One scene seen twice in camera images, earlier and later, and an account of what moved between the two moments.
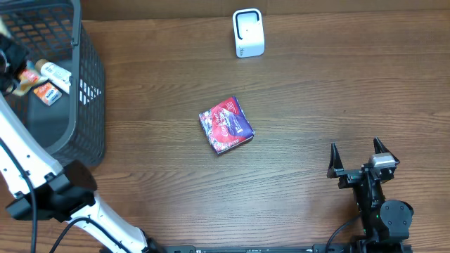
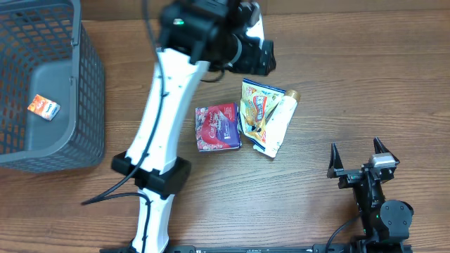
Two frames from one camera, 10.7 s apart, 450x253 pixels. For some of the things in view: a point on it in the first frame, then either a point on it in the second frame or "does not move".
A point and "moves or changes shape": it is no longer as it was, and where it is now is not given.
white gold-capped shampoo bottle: (54, 73) to (279, 121)
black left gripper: (20, 52) to (249, 62)
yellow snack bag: (27, 79) to (257, 102)
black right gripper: (349, 176) does not move
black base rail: (277, 249) does not move
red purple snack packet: (226, 124) moves or changes shape
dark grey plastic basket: (74, 126) does not move
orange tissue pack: (48, 93) to (44, 107)
